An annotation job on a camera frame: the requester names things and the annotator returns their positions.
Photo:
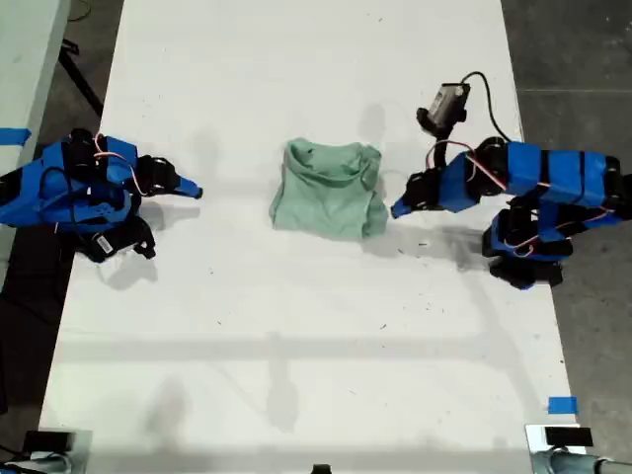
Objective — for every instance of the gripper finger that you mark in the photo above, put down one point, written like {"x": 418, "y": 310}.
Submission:
{"x": 187, "y": 182}
{"x": 186, "y": 191}
{"x": 402, "y": 213}
{"x": 404, "y": 203}

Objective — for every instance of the pale green t-shirt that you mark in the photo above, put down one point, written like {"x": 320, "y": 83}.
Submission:
{"x": 326, "y": 207}

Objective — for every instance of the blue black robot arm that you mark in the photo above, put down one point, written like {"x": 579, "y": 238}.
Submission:
{"x": 49, "y": 192}
{"x": 563, "y": 173}

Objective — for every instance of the black stand leg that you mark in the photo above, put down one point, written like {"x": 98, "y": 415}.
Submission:
{"x": 79, "y": 74}

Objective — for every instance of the blue tape strip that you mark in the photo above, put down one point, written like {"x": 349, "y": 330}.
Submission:
{"x": 15, "y": 135}
{"x": 563, "y": 405}

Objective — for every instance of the pale side table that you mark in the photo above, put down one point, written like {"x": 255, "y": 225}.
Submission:
{"x": 24, "y": 49}

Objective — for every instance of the small black object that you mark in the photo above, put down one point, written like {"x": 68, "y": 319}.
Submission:
{"x": 321, "y": 469}

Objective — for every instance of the small black box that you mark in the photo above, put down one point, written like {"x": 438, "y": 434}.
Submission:
{"x": 568, "y": 437}
{"x": 47, "y": 440}

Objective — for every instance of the grey blue clamp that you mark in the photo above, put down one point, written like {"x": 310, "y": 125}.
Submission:
{"x": 34, "y": 465}
{"x": 573, "y": 464}

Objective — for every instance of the black grey camera box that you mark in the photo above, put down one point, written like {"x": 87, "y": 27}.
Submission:
{"x": 444, "y": 106}

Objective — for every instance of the black camera box white label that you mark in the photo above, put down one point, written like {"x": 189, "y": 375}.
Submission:
{"x": 106, "y": 244}

